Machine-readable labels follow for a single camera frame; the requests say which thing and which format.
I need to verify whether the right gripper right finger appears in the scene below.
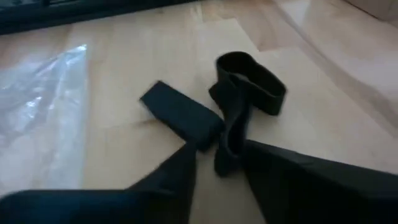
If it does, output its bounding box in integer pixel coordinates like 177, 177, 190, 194
242, 139, 398, 224

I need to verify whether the clear zip bag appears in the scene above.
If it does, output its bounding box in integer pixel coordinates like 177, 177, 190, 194
0, 43, 90, 194

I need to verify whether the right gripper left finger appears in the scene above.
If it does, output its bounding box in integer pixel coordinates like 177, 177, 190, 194
0, 141, 198, 224

